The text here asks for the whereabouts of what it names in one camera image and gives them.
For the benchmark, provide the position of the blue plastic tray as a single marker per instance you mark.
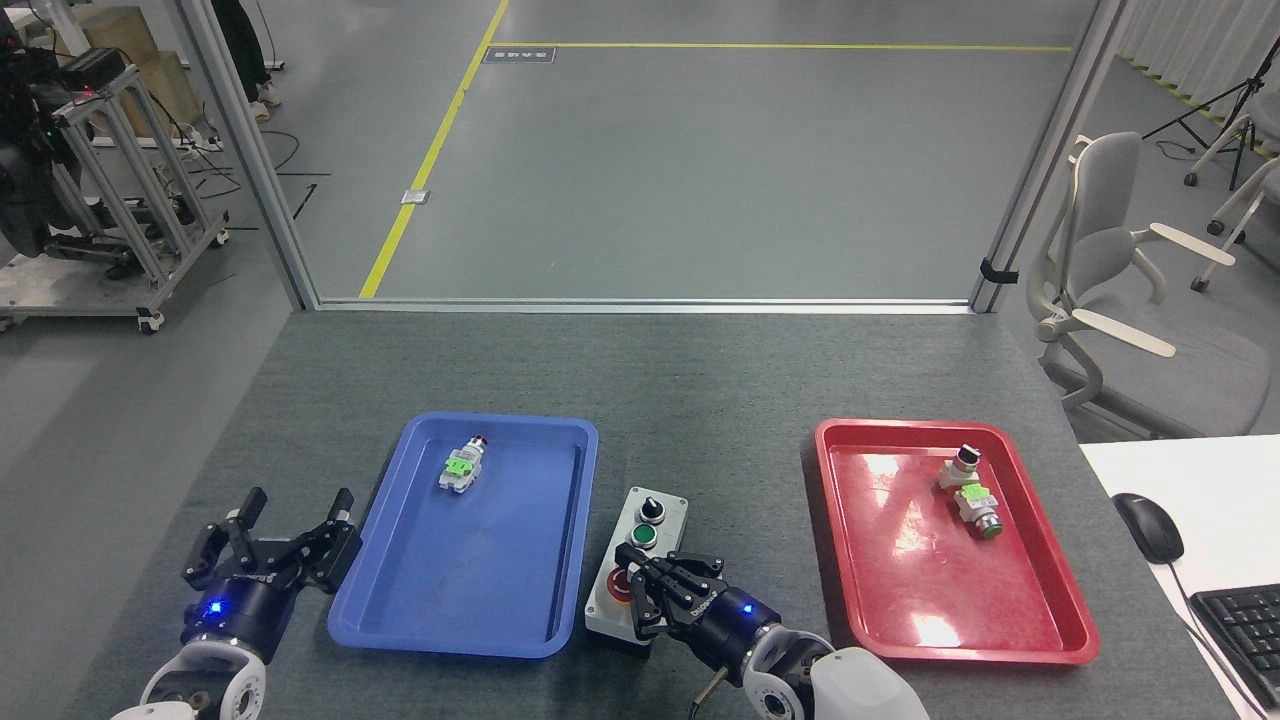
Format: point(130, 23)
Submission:
point(480, 560)

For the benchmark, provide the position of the grey office chair with armrests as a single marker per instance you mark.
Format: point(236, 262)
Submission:
point(1150, 370)

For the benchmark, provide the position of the grey control box with buttons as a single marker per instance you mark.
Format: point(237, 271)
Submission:
point(660, 515)

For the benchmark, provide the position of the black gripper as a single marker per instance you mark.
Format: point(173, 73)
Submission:
point(725, 625)
point(245, 605)

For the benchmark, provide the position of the silver aluminium post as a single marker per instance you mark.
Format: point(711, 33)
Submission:
point(250, 150)
point(1050, 150)

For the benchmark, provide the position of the black tripod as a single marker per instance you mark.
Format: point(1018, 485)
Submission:
point(1235, 95)

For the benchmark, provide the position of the aluminium frame cart on wheels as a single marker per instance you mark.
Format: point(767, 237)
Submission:
point(120, 180)

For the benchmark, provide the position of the red push button switch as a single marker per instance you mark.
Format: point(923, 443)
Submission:
point(460, 468)

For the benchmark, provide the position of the brown cardboard box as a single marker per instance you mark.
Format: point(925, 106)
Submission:
point(160, 85)

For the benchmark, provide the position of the black computer mouse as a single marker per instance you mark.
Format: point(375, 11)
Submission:
point(1150, 525)

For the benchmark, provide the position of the red plastic tray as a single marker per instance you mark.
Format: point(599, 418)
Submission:
point(900, 560)

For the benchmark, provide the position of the silver floor outlet plate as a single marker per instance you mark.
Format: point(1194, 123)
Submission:
point(415, 197)

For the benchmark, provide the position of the black keyboard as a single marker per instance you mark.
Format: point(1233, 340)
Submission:
point(1245, 630)

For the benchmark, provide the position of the black selector switch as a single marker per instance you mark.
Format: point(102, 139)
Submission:
point(960, 468)

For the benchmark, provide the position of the dark floor sign plate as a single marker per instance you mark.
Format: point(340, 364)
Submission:
point(519, 55)

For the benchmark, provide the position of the green push button switch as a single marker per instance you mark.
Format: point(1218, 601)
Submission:
point(978, 508)

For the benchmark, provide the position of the grey wheeled chair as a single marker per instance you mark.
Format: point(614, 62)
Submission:
point(1255, 195)

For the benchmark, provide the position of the black clip on post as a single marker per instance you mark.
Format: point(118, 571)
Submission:
point(998, 271)

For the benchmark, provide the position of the black robot equipment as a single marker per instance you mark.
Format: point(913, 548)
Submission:
point(20, 180)

